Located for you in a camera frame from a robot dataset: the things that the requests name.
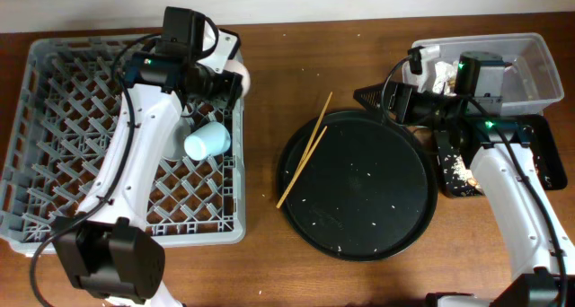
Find pink cup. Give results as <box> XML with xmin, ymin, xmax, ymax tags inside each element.
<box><xmin>222</xmin><ymin>58</ymin><xmax>252</xmax><ymax>100</ymax></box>

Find white napkin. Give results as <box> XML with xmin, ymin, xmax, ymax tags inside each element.
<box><xmin>432</xmin><ymin>61</ymin><xmax>459</xmax><ymax>95</ymax></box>

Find wooden chopstick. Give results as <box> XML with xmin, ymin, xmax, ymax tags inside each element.
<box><xmin>297</xmin><ymin>92</ymin><xmax>333</xmax><ymax>169</ymax></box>
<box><xmin>276</xmin><ymin>126</ymin><xmax>328</xmax><ymax>209</ymax></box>

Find blue cup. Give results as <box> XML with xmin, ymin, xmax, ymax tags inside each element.
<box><xmin>184</xmin><ymin>122</ymin><xmax>231</xmax><ymax>161</ymax></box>

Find grey round plate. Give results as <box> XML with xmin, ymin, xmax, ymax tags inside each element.
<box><xmin>163</xmin><ymin>118</ymin><xmax>191</xmax><ymax>162</ymax></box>

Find food scraps and rice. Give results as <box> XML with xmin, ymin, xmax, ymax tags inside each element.
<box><xmin>440</xmin><ymin>154</ymin><xmax>556</xmax><ymax>197</ymax></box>

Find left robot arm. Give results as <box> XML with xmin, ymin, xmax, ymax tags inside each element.
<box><xmin>49</xmin><ymin>6</ymin><xmax>250</xmax><ymax>306</ymax></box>

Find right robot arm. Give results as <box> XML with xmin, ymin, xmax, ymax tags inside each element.
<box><xmin>353</xmin><ymin>50</ymin><xmax>574</xmax><ymax>306</ymax></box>

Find grey plastic dishwasher rack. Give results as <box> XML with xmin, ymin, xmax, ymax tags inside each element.
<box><xmin>1</xmin><ymin>35</ymin><xmax>246</xmax><ymax>256</ymax></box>

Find black rectangular tray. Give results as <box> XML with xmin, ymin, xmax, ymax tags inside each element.
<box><xmin>434</xmin><ymin>114</ymin><xmax>568</xmax><ymax>197</ymax></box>

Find round black serving tray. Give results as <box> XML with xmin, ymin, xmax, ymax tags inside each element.
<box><xmin>276</xmin><ymin>110</ymin><xmax>438</xmax><ymax>261</ymax></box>

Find clear plastic bin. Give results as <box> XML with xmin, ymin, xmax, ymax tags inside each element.
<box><xmin>402</xmin><ymin>32</ymin><xmax>564</xmax><ymax>116</ymax></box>

